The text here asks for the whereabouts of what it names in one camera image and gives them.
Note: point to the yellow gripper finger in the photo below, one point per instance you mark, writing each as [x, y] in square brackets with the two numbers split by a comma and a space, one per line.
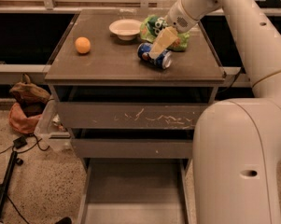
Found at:
[165, 39]

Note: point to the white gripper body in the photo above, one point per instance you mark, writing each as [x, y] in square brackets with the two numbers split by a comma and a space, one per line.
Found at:
[177, 18]

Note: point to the blue pepsi can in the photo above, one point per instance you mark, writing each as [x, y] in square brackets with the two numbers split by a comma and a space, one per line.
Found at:
[161, 60]

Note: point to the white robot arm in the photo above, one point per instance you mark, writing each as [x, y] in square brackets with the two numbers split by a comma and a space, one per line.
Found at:
[237, 142]

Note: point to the grey drawer cabinet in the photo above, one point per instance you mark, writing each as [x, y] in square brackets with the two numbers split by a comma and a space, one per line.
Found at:
[112, 72]

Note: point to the grey top drawer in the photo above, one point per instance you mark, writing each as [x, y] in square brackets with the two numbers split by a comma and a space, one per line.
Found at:
[128, 116]

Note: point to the grey drawer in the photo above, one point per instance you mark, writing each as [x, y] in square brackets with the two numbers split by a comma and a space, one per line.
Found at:
[135, 191]
[128, 116]
[132, 148]

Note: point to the grey middle drawer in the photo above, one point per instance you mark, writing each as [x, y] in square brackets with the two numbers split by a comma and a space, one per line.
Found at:
[132, 148]

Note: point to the grey bottom drawer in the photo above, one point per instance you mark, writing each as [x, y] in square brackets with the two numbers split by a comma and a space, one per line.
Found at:
[135, 191]

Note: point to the green chip bag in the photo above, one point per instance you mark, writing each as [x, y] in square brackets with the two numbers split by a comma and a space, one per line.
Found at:
[151, 27]

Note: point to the white bowl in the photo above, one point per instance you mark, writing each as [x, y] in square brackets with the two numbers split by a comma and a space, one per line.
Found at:
[125, 30]

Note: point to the orange fruit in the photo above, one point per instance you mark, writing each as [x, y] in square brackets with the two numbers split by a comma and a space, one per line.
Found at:
[83, 45]

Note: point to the clear plastic bin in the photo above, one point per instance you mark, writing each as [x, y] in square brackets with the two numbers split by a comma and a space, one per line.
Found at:
[50, 129]

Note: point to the brown and orange cloth bag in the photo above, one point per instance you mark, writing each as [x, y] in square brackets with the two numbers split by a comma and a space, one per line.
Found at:
[31, 100]

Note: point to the black power adapter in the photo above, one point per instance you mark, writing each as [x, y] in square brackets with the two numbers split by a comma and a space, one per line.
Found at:
[20, 142]

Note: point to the black floor stand left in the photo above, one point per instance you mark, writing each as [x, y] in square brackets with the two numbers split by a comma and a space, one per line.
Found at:
[4, 186]

